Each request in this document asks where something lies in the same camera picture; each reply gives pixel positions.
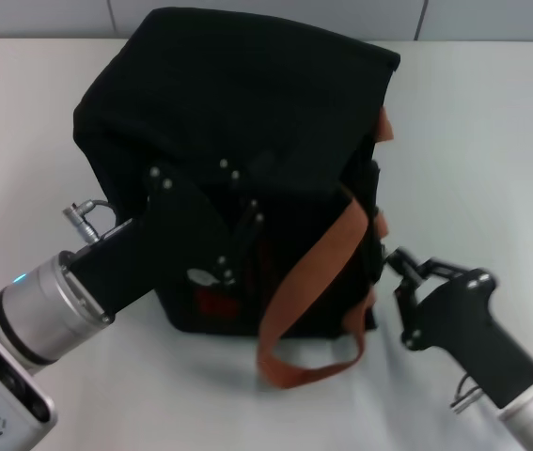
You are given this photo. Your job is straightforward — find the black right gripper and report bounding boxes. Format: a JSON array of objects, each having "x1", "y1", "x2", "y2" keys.
[{"x1": 386, "y1": 247, "x2": 533, "y2": 410}]

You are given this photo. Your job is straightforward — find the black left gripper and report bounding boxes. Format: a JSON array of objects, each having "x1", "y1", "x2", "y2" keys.
[{"x1": 67, "y1": 149, "x2": 290, "y2": 321}]

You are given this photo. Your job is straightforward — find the black bag with brown handles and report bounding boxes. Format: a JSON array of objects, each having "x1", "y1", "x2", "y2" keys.
[{"x1": 71, "y1": 7, "x2": 401, "y2": 391}]

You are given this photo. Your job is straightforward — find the right gripper connector cable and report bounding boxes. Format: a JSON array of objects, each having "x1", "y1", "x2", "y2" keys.
[{"x1": 450, "y1": 373, "x2": 483, "y2": 415}]

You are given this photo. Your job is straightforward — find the gripper connector cable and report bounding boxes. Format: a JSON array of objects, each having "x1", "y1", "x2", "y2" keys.
[
  {"x1": 450, "y1": 373, "x2": 483, "y2": 415},
  {"x1": 62, "y1": 199, "x2": 119, "y2": 246}
]

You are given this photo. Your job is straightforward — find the left gripper connector cable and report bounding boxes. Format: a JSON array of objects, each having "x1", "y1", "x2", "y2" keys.
[{"x1": 62, "y1": 199, "x2": 119, "y2": 246}]

